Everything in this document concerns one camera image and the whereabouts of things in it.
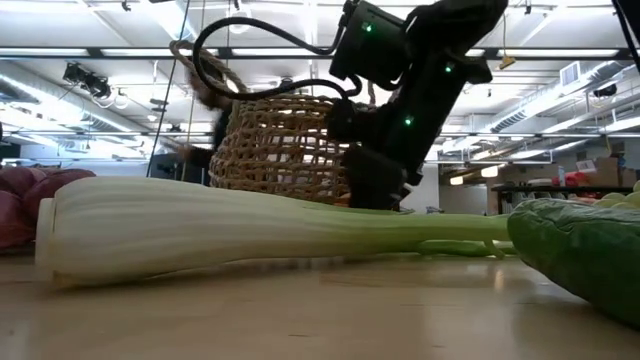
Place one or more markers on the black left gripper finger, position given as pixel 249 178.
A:
pixel 207 87

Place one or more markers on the white and green leek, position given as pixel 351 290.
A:
pixel 200 230

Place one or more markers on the purple garlic braid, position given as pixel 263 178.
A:
pixel 30 200

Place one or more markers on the long green cucumber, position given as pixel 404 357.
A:
pixel 590 250

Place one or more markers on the green grape bunch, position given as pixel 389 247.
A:
pixel 625 200

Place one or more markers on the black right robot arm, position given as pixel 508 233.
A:
pixel 440 100

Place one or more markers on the black background monitor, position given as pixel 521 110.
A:
pixel 165 170

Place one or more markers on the black ceiling-mounted device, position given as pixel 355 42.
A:
pixel 87 80

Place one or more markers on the yellow hanging power connector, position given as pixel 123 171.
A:
pixel 506 63

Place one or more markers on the red item on workbench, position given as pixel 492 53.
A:
pixel 575 179

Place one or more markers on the white ceiling air vent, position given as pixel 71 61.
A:
pixel 570 74

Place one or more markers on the brown cardboard box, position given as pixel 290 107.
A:
pixel 605 172

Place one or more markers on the black object on duct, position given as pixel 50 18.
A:
pixel 605 91

